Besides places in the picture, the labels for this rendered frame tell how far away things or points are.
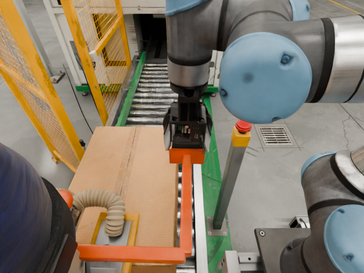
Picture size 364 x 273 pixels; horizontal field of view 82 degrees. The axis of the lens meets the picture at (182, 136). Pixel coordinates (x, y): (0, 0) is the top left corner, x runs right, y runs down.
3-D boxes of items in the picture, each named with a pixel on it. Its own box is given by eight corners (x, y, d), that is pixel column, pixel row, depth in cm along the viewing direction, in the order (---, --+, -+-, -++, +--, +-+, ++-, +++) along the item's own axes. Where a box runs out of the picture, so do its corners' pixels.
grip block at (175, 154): (171, 140, 59) (170, 126, 55) (202, 140, 59) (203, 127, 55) (169, 163, 53) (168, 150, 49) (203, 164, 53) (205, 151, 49)
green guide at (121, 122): (137, 58, 251) (136, 50, 245) (145, 58, 251) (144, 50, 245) (96, 164, 136) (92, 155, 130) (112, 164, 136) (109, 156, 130)
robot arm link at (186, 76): (168, 47, 39) (213, 47, 38) (169, 70, 42) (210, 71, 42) (165, 65, 33) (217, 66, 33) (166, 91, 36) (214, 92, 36)
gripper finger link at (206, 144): (206, 164, 51) (193, 140, 45) (205, 147, 55) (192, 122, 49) (218, 162, 50) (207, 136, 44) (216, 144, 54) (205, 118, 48)
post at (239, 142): (212, 221, 166) (233, 125, 96) (220, 221, 166) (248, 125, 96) (212, 230, 161) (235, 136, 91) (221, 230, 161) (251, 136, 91)
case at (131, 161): (114, 174, 131) (96, 125, 104) (178, 174, 131) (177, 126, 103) (80, 292, 88) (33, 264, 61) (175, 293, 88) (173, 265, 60)
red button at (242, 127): (233, 125, 96) (234, 118, 93) (248, 125, 96) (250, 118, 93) (235, 136, 91) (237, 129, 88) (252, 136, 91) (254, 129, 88)
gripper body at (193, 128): (168, 144, 44) (166, 93, 35) (171, 117, 50) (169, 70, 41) (206, 144, 43) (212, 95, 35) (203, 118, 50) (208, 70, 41)
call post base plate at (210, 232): (206, 216, 169) (206, 215, 167) (225, 216, 169) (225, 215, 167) (207, 235, 158) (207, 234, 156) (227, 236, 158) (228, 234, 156)
